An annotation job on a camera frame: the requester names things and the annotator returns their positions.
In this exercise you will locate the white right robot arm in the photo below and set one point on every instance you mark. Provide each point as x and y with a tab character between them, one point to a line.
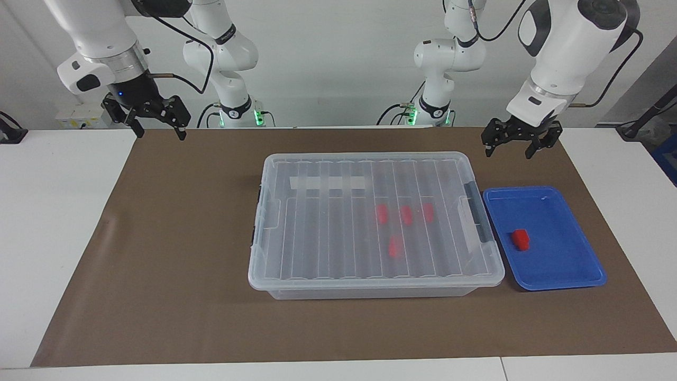
95	32

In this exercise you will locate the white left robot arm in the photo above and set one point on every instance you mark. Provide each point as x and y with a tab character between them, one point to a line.
560	47

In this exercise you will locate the blue crate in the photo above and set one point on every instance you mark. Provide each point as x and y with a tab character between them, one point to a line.
667	159

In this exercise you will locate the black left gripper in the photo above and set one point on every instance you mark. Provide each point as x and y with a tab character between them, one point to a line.
523	129

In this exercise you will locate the clear plastic storage box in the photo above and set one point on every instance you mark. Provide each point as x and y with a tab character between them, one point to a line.
370	294

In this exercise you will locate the white power strip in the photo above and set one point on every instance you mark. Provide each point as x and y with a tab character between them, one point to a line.
79	119

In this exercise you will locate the black tripod stand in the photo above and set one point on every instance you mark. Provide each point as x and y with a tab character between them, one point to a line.
648	114

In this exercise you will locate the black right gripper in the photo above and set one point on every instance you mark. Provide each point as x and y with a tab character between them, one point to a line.
135	92

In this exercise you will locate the black clamp mount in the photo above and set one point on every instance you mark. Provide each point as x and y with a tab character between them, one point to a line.
13	135

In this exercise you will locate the red block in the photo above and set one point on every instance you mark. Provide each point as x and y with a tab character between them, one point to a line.
406	215
427	212
382	213
395	247
521	241

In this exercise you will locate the brown table mat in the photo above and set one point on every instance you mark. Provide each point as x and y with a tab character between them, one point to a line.
158	296

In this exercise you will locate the clear ribbed plastic lid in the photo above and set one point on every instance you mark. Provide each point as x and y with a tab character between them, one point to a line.
328	233

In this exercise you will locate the blue plastic tray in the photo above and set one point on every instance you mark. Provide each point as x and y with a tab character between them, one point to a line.
560	264

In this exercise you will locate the black box latch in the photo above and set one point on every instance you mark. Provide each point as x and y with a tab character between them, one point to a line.
476	211
259	191

